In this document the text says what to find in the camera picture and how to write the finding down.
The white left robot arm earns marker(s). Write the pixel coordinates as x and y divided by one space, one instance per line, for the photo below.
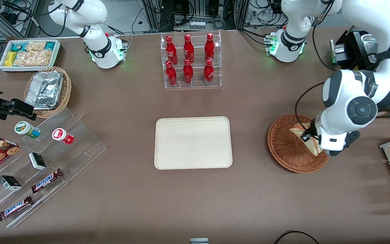
377 34

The white power strip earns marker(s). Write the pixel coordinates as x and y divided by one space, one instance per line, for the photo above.
197 25

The cream plastic serving tray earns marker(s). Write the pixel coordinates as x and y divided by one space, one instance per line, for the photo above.
193 142

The teal snack packet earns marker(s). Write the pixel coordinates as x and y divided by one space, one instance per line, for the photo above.
18 46
50 45

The clear acrylic stepped display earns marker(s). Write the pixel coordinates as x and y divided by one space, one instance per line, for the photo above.
80 149

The red lidded snack jar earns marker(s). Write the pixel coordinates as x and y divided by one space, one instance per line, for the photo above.
60 135

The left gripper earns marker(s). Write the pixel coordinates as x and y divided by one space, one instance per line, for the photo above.
311 130

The clear bag of crackers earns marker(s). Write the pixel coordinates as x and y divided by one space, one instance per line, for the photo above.
34 58
36 46

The green lidded snack jar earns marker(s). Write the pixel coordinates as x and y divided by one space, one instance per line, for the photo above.
24 128

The light wicker basket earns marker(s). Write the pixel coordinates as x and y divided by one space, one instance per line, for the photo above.
66 91

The yellow snack packet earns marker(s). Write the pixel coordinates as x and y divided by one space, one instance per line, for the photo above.
10 59

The small dark green carton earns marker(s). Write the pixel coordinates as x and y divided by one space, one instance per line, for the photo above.
9 183
37 161

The clear acrylic bottle rack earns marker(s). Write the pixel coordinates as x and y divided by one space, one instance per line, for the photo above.
196 84

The small grey device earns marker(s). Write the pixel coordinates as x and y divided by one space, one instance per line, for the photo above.
199 241

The triangle sandwich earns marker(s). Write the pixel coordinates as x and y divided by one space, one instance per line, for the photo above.
296 130

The red cola bottle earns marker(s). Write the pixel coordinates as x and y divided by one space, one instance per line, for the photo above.
188 73
209 47
171 74
208 73
171 51
188 49

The black yellow sealing machine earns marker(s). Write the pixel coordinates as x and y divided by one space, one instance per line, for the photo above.
354 47

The brown round wicker basket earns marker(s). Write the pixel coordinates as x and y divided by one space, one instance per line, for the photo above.
283 149

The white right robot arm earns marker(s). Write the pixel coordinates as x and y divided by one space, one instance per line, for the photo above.
96 13

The white plastic snack bin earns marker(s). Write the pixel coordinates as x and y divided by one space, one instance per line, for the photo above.
2 66

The Snickers chocolate bar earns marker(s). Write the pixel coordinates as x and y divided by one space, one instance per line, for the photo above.
46 181
15 208

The aluminium foil tray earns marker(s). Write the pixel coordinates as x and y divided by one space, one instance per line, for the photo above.
44 89

